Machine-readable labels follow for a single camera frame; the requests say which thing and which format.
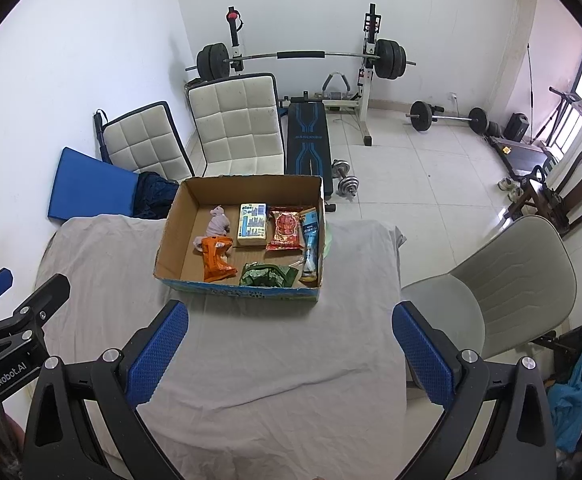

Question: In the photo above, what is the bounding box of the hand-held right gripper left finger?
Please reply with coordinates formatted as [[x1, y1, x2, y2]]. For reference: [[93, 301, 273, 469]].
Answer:
[[22, 300, 190, 480]]

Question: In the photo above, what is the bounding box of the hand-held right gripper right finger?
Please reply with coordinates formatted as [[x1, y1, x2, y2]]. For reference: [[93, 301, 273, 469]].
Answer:
[[392, 301, 556, 480]]

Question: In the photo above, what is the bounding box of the orange snack packet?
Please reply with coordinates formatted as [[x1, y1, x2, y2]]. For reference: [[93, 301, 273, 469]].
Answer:
[[194, 235, 238, 283]]

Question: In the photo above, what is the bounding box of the cardboard box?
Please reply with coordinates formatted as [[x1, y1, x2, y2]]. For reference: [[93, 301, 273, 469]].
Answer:
[[152, 174, 327, 302]]

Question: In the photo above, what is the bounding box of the green snack packet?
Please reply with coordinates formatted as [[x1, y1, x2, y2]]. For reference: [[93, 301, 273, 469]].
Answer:
[[239, 261, 299, 288]]

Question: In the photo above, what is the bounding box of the blue snack packet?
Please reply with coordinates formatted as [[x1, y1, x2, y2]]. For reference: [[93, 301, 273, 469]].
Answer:
[[298, 207, 322, 281]]

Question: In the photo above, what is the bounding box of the white blue tissue pack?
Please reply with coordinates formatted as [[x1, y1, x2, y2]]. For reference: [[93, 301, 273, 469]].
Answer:
[[236, 202, 268, 247]]

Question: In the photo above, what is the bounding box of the red snack packet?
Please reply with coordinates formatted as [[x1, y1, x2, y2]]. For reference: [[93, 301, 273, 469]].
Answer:
[[266, 206, 306, 252]]

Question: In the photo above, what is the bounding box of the grey table cloth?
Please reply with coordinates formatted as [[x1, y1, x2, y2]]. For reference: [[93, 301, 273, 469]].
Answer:
[[34, 215, 407, 480]]

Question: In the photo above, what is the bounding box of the grey plastic chair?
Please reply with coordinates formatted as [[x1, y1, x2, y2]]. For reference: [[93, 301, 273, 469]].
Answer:
[[401, 215, 578, 391]]

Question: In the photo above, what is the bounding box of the blue foam mat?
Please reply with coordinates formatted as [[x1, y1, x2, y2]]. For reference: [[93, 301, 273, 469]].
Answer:
[[47, 146, 139, 223]]

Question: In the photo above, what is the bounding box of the dark blue cloth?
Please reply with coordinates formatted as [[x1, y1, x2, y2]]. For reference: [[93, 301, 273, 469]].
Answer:
[[135, 171, 179, 220]]

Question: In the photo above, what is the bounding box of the blue clothes pile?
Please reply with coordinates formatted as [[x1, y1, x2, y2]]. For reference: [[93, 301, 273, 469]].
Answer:
[[546, 305, 582, 453]]

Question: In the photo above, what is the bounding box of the black blue rod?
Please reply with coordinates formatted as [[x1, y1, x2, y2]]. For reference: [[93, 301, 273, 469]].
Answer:
[[92, 110, 114, 163]]

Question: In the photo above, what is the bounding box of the white padded chair left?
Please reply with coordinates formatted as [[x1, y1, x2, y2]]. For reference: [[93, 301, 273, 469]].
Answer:
[[102, 101, 195, 181]]

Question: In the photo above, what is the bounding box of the black treadmill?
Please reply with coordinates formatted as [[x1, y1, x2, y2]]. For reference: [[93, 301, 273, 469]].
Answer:
[[488, 85, 582, 181]]

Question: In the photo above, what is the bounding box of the short barbell with black plates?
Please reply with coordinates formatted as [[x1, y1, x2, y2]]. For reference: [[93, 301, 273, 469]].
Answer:
[[405, 101, 488, 136]]

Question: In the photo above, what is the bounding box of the large white quilted cushion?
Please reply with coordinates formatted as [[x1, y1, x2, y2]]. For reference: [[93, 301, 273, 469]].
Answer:
[[187, 72, 284, 178]]

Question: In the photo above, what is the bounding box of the black speaker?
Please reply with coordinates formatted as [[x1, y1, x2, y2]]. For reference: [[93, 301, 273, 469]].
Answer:
[[506, 112, 530, 142]]

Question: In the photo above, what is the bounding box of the black blue weight bench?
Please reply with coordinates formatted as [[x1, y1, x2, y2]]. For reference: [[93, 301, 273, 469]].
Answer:
[[283, 95, 337, 211]]

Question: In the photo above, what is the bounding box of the white barbell rack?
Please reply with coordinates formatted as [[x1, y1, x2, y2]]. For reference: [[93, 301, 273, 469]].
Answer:
[[223, 2, 384, 148]]

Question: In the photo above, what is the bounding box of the thin black rod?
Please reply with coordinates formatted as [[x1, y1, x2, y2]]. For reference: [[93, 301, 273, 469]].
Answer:
[[523, 44, 536, 111]]

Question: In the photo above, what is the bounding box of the long barbell with black plates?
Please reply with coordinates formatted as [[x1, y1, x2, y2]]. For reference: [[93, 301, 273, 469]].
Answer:
[[185, 39, 417, 81]]

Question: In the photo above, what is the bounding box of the black handlebar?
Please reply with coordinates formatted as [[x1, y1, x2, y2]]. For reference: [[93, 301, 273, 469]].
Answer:
[[531, 327, 582, 361]]

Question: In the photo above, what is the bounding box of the grey padded exercise handle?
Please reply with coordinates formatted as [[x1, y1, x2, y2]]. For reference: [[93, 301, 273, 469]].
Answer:
[[321, 71, 354, 103]]

